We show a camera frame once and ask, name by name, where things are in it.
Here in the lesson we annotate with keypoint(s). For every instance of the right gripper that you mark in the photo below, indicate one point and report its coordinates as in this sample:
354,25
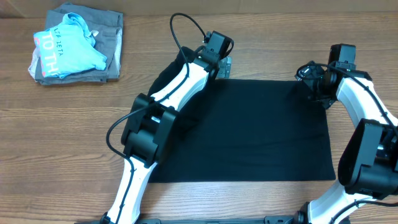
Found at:
326,99

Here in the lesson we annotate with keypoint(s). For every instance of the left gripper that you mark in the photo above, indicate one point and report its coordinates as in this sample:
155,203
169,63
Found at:
225,65

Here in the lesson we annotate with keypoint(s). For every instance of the black t-shirt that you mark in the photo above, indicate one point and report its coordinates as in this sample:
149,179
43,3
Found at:
249,130

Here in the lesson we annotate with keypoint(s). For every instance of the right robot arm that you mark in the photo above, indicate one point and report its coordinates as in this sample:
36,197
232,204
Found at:
367,170

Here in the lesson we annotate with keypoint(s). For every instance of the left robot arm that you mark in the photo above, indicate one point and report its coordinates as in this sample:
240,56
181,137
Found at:
147,135

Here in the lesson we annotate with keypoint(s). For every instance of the grey folded garment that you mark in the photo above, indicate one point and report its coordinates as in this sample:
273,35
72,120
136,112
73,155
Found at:
107,27

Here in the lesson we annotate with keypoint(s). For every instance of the light blue printed shirt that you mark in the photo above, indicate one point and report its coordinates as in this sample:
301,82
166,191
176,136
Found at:
68,48

